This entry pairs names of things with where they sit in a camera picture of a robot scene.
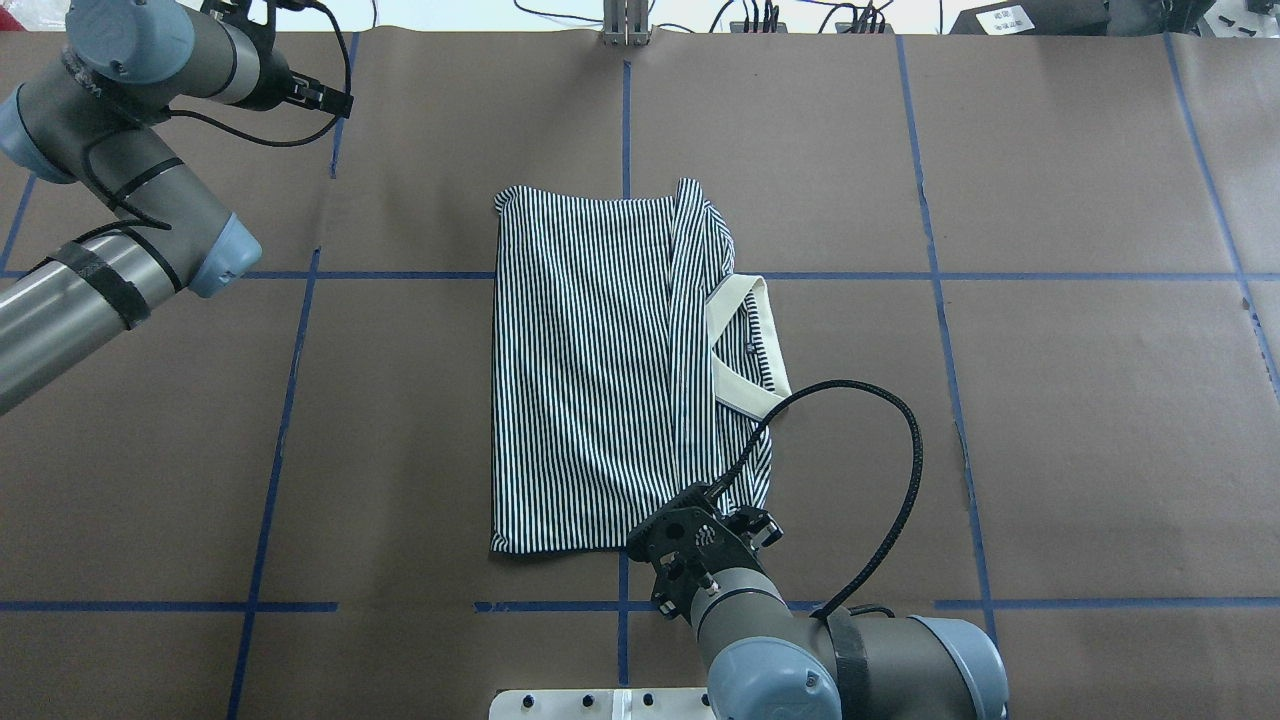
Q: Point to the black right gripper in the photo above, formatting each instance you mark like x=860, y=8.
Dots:
x=762, y=529

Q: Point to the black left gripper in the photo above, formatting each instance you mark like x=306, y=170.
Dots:
x=277, y=88

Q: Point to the blue white striped polo shirt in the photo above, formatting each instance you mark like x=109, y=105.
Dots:
x=630, y=360

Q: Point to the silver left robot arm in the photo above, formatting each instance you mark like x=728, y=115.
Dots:
x=90, y=118

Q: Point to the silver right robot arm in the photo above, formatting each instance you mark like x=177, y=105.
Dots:
x=765, y=662

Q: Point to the brown paper table cover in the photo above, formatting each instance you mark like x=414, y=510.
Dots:
x=1061, y=252

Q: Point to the black box with label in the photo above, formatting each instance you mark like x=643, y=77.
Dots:
x=1045, y=18

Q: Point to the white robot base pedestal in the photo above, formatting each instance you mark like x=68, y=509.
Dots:
x=603, y=703

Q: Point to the aluminium frame post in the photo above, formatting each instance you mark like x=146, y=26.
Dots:
x=626, y=23

